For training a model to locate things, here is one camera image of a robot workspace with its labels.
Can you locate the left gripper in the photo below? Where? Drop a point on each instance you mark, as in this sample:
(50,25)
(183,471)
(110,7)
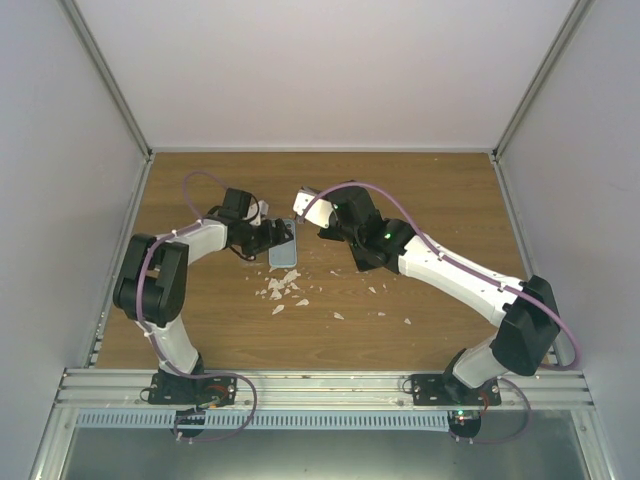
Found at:
(269,240)

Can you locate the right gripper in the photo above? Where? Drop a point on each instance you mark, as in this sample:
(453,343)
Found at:
(323,235)

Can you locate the light blue cased phone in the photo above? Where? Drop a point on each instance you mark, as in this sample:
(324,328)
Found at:
(285,256)

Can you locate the black phone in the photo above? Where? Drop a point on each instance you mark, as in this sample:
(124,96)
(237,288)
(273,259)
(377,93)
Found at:
(366,259)

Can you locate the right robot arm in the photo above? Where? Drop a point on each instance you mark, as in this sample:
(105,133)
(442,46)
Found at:
(523,312)

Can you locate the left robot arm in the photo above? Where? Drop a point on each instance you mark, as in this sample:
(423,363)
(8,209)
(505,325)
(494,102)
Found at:
(151,285)

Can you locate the white debris pile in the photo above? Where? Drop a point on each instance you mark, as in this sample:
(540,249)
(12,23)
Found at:
(325,297)

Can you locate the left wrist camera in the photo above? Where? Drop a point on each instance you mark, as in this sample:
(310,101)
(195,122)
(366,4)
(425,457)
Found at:
(257,212)

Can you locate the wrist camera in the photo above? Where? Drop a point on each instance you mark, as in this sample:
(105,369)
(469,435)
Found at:
(317,212)
(257,212)

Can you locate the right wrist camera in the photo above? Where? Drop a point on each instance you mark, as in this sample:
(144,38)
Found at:
(317,212)

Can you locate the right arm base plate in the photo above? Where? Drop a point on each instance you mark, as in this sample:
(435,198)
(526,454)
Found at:
(429,389)

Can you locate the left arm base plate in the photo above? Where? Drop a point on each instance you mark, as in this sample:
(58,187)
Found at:
(169,389)

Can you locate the aluminium front rail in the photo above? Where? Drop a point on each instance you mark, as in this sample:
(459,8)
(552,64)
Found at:
(325,390)

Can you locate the slotted cable duct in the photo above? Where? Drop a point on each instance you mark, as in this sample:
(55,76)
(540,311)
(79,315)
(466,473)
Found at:
(295,420)

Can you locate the left aluminium frame post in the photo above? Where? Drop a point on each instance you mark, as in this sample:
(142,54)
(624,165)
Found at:
(87,40)

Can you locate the aluminium frame post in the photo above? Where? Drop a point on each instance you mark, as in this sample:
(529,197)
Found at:
(87,40)
(567,30)

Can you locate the right aluminium frame post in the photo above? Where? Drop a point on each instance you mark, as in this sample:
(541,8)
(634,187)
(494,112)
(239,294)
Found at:
(567,30)

